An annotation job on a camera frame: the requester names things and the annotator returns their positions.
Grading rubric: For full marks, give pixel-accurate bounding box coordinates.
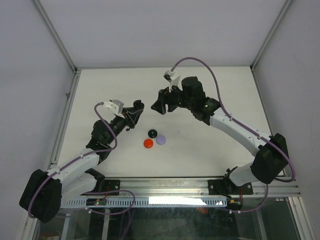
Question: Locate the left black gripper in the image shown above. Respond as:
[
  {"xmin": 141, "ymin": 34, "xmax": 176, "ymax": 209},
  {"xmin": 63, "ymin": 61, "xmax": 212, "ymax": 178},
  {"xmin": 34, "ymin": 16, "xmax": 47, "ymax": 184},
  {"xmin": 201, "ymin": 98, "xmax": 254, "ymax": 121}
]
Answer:
[{"xmin": 106, "ymin": 106, "xmax": 143, "ymax": 144}]

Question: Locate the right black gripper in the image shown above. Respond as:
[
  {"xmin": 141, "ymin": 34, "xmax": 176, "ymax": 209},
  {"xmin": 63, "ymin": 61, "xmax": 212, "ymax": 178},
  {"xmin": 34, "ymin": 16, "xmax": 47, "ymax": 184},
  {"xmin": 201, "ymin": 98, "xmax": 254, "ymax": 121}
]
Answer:
[{"xmin": 150, "ymin": 82, "xmax": 194, "ymax": 115}]

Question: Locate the black charging case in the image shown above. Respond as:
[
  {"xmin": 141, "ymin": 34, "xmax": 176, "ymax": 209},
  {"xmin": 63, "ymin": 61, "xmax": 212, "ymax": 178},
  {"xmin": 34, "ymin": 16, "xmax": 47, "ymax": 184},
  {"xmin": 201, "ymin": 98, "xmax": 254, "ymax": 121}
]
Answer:
[
  {"xmin": 133, "ymin": 99, "xmax": 145, "ymax": 110},
  {"xmin": 147, "ymin": 129, "xmax": 158, "ymax": 139}
]

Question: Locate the red charging case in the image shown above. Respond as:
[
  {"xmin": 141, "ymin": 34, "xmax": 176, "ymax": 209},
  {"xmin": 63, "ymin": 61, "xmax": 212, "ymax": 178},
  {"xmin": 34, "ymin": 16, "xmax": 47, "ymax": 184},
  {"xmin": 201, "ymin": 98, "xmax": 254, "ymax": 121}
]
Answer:
[{"xmin": 143, "ymin": 138, "xmax": 154, "ymax": 149}]

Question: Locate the purple charging case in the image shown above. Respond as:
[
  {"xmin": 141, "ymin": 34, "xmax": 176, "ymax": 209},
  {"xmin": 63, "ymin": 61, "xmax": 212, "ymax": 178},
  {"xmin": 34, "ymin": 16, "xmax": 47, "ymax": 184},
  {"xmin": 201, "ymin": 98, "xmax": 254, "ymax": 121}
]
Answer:
[{"xmin": 156, "ymin": 135, "xmax": 167, "ymax": 145}]

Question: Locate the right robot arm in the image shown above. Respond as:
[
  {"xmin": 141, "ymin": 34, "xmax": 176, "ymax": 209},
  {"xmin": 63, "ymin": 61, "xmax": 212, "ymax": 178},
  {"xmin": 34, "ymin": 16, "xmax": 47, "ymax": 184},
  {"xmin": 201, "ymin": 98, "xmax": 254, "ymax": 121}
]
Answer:
[{"xmin": 151, "ymin": 76, "xmax": 289, "ymax": 194}]

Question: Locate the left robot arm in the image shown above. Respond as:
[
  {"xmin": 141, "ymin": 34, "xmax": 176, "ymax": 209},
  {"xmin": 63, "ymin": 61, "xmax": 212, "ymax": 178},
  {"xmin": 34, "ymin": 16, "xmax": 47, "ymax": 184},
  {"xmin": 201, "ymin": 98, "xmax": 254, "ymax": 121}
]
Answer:
[{"xmin": 19, "ymin": 100, "xmax": 145, "ymax": 223}]

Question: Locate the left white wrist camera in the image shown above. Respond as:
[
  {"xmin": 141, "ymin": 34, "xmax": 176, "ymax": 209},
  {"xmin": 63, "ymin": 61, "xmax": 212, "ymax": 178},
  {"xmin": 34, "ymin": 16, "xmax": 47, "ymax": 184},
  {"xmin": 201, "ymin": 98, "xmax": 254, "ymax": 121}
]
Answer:
[{"xmin": 103, "ymin": 99, "xmax": 125, "ymax": 119}]

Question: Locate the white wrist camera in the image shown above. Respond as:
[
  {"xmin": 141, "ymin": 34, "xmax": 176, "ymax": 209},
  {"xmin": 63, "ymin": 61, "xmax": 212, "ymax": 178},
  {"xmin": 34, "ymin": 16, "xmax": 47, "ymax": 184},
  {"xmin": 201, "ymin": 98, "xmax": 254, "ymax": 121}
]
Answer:
[
  {"xmin": 163, "ymin": 69, "xmax": 181, "ymax": 92},
  {"xmin": 103, "ymin": 99, "xmax": 125, "ymax": 119}
]

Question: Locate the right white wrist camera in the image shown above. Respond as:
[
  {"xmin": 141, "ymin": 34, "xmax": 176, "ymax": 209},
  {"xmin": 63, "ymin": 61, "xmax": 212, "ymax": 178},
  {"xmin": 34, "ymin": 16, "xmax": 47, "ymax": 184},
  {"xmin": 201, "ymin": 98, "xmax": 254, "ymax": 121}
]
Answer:
[{"xmin": 163, "ymin": 69, "xmax": 181, "ymax": 92}]

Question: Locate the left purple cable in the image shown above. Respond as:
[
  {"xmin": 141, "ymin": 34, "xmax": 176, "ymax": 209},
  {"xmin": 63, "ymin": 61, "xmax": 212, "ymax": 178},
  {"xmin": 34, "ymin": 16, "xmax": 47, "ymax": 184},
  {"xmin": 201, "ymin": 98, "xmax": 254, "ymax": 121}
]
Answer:
[{"xmin": 26, "ymin": 101, "xmax": 137, "ymax": 240}]

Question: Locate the purple cable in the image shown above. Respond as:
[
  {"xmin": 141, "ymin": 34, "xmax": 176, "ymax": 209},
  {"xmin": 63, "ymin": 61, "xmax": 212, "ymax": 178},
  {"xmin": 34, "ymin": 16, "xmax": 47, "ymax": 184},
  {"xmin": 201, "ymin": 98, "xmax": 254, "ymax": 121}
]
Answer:
[
  {"xmin": 171, "ymin": 57, "xmax": 297, "ymax": 215},
  {"xmin": 26, "ymin": 101, "xmax": 137, "ymax": 240}
]

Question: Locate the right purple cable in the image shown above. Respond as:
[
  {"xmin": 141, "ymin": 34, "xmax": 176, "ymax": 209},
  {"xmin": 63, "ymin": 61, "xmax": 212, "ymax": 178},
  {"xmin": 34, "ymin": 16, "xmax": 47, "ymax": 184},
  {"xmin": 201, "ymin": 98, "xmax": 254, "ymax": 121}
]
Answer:
[{"xmin": 171, "ymin": 57, "xmax": 297, "ymax": 215}]

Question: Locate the aluminium mounting rail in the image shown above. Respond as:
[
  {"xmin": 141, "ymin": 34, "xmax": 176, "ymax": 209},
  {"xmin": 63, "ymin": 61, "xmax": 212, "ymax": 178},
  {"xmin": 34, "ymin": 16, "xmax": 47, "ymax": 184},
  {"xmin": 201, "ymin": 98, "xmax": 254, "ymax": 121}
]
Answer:
[{"xmin": 31, "ymin": 176, "xmax": 301, "ymax": 198}]

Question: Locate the slotted cable duct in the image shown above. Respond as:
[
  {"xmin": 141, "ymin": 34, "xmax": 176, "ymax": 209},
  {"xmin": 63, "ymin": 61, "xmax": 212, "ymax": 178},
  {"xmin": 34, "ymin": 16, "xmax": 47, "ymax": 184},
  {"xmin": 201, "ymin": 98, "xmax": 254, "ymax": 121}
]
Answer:
[{"xmin": 60, "ymin": 196, "xmax": 227, "ymax": 209}]

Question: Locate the right aluminium frame post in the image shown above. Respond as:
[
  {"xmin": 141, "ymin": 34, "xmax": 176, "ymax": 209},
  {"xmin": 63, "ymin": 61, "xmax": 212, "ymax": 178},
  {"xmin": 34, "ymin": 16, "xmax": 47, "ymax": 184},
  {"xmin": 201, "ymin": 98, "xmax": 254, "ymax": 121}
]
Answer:
[{"xmin": 250, "ymin": 0, "xmax": 294, "ymax": 72}]

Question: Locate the aluminium frame post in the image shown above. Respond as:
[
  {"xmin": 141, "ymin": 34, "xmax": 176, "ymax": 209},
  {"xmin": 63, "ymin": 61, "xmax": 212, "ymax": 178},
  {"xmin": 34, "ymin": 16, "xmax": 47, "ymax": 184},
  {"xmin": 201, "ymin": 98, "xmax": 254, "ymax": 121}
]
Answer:
[
  {"xmin": 31, "ymin": 0, "xmax": 78, "ymax": 74},
  {"xmin": 250, "ymin": 0, "xmax": 294, "ymax": 72}
]

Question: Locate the left aluminium frame post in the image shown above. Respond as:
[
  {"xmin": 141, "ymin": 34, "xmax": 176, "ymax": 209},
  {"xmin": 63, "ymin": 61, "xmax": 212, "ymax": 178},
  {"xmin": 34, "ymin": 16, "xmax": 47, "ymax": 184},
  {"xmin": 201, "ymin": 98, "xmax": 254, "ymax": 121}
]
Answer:
[{"xmin": 31, "ymin": 0, "xmax": 78, "ymax": 74}]

